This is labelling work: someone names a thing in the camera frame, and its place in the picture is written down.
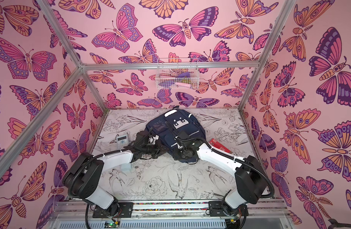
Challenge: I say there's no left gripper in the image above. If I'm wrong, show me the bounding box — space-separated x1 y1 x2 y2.
140 140 170 159

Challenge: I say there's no navy blue backpack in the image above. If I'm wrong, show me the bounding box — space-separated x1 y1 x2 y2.
146 107 206 160

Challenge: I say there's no grey scientific calculator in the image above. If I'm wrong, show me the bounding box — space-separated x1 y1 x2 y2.
116 134 129 148

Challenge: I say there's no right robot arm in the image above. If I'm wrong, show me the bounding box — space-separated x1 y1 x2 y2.
174 132 275 216

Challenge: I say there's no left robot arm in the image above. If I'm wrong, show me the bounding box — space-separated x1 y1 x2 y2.
62 131 170 217

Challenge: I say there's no red notebook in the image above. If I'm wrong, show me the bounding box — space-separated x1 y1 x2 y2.
209 138 231 154

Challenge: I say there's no green circuit board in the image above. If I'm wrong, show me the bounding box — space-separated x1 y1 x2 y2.
104 220 120 229

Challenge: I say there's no white wire basket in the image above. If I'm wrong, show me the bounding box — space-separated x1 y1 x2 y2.
154 58 200 90

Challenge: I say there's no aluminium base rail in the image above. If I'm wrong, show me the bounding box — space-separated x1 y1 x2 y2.
46 199 295 229

